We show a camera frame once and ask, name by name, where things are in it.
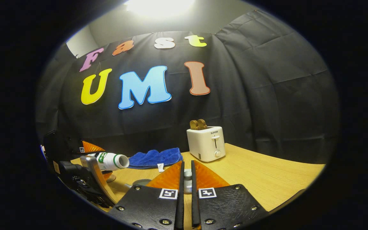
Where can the white teacup lid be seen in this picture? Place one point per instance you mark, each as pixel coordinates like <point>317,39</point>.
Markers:
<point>187,182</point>

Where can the black backdrop cloth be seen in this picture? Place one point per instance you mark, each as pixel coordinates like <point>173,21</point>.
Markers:
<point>251,95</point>

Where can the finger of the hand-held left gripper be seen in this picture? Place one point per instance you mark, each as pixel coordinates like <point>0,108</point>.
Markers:
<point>106,175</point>
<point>91,148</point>

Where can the brown bread slices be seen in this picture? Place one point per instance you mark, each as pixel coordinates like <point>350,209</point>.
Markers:
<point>198,124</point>

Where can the ceiling light panel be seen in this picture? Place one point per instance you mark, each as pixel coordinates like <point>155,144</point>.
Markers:
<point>160,6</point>

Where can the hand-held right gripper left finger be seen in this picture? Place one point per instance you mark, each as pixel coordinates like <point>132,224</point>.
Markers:
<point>180,207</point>

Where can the white green-label water bottle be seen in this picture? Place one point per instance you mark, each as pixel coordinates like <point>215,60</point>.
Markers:
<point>110,161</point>

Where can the white toaster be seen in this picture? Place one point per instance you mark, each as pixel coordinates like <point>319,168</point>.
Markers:
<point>206,143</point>

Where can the blue towel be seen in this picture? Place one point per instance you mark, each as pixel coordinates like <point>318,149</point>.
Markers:
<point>155,158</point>

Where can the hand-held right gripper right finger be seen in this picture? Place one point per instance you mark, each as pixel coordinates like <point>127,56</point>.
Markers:
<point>195,207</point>

